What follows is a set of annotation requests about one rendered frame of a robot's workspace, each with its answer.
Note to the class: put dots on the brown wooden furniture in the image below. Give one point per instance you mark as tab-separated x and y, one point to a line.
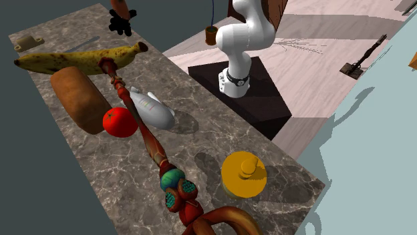
279	11

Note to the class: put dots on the orange carrot with black leaves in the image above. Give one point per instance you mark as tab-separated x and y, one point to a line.
121	9

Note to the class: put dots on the ornate red staff figure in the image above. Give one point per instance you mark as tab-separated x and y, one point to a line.
151	146

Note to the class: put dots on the red tomato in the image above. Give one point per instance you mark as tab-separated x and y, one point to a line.
120	123

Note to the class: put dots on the spotted yellow banana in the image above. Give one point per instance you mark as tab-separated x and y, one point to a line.
75	60

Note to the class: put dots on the jar with yellow lid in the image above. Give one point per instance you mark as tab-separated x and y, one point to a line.
242	182

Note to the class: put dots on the brown bread loaf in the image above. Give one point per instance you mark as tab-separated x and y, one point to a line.
78	97

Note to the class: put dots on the brown pot with blue stem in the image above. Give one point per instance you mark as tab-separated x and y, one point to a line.
210	36

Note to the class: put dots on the dark robot stand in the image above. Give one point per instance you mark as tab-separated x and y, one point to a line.
264	104

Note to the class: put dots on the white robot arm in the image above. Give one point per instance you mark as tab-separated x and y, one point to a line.
242	35

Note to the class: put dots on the white toy airship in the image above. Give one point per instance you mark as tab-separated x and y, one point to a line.
154	112

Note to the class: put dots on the small beige bracket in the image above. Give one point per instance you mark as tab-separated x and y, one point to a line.
28	42

